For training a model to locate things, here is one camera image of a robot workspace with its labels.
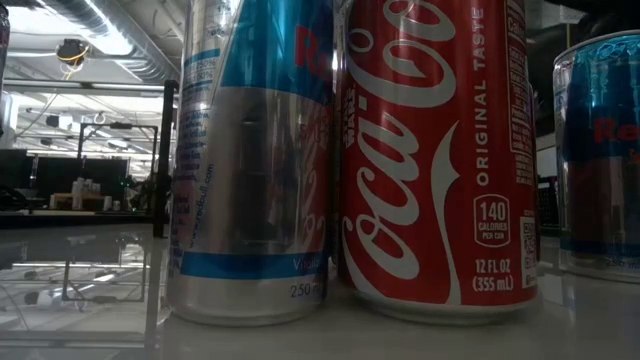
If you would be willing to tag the blue silver Red Bull can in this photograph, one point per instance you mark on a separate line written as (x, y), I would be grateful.
(600, 150)
(250, 175)

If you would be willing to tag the red Coca-Cola can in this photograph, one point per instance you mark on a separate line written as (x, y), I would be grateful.
(425, 175)

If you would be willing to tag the black crate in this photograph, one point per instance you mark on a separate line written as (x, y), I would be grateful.
(548, 200)

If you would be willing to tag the white container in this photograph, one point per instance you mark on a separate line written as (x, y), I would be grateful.
(77, 195)

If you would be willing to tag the wooden workbench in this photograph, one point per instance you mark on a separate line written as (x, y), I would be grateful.
(62, 200)

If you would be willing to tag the black ceiling-mounted device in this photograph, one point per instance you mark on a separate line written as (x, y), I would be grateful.
(71, 51)

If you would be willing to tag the wooden shelf black metal frame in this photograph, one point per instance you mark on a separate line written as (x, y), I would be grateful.
(165, 160)

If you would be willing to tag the silver ventilation duct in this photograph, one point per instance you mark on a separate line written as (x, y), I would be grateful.
(125, 30)

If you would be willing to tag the black metal table frame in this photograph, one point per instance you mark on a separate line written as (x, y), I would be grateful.
(75, 220)

